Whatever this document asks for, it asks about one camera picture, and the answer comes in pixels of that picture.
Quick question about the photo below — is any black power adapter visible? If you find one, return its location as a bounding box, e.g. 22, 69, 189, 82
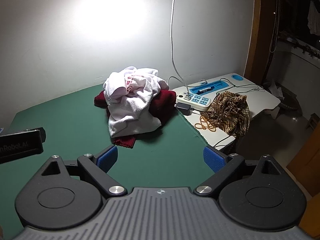
176, 102, 194, 116

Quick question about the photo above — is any white cable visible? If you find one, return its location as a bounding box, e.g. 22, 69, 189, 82
167, 0, 190, 95

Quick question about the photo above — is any thin black cable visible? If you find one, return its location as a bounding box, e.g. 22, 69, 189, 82
219, 79, 265, 93

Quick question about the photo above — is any white side table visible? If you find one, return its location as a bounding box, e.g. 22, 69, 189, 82
172, 73, 282, 148

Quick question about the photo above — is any blue white power strip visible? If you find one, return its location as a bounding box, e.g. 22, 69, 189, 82
176, 79, 237, 112

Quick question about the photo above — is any orange cord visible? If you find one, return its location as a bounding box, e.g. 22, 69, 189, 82
194, 112, 220, 133

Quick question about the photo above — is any tiger print cloth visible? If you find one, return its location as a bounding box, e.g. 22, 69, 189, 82
207, 91, 250, 138

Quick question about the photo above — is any hanging white garment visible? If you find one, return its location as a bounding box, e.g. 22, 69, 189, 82
307, 0, 320, 34

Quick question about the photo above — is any dark round basket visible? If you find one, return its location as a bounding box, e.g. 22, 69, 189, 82
269, 85, 300, 117

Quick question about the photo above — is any white shirt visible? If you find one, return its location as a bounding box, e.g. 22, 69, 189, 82
103, 66, 170, 138

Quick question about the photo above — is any dark red sweater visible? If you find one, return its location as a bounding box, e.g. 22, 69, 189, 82
94, 89, 178, 148

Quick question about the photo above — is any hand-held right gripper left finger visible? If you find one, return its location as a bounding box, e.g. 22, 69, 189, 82
41, 145, 127, 197

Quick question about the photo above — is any wooden door frame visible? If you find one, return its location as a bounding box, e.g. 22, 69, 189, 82
244, 0, 278, 85

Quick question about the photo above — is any brown cardboard box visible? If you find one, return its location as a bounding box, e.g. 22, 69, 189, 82
286, 135, 320, 230

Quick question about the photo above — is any green table cover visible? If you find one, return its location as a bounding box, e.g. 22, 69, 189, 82
0, 84, 208, 230

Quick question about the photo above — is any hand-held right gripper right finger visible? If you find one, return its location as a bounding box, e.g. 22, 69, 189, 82
194, 145, 283, 197

